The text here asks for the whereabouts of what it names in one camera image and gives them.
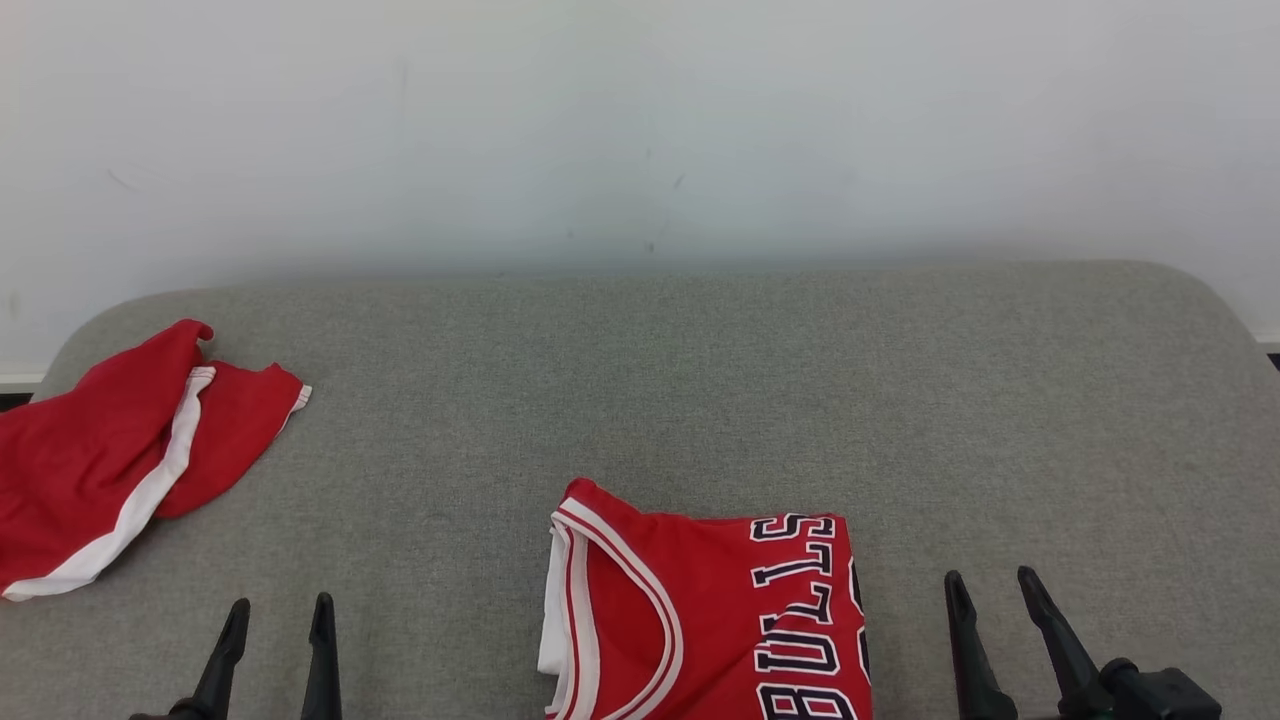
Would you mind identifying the grey fabric sofa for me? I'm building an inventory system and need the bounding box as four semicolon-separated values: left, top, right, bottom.
0;260;1280;720

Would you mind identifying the white wall baseboard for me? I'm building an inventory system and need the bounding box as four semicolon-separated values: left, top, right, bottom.
0;333;1280;397

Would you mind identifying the red basketball jersey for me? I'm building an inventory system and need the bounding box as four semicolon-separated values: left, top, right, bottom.
537;478;874;720

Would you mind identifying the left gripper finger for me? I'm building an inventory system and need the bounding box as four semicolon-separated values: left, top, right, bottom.
300;592;344;720
188;598;252;720

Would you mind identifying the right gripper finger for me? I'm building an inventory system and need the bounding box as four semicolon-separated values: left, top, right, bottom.
944;570;1020;720
1017;566;1103;719

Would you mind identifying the red shorts white stripe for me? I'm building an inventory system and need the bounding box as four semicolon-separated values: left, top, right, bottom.
0;319;314;604

